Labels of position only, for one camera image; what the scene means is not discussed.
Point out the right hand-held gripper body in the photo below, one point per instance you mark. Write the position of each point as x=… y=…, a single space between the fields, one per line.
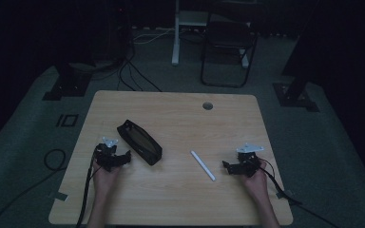
x=249 y=160

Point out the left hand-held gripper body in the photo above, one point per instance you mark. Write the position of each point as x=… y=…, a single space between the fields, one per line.
x=106 y=155

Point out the black pencil case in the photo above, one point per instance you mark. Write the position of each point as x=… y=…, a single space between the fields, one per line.
x=139 y=142

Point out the white pen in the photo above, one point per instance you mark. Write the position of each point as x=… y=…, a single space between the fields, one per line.
x=202 y=165

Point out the person's left hand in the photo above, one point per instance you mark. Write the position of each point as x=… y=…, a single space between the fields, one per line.
x=105 y=178

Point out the person's right hand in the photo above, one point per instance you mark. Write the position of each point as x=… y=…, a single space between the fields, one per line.
x=256 y=183

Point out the grey tape strip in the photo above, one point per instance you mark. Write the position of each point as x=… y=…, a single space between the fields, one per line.
x=284 y=193

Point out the black folding chair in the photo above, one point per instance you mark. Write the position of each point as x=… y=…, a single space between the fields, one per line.
x=228 y=41

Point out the black stand with base plate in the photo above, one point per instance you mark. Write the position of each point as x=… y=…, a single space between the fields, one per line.
x=293 y=95
x=68 y=84

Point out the white metal desk frame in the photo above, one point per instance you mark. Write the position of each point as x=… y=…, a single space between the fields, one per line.
x=176 y=41

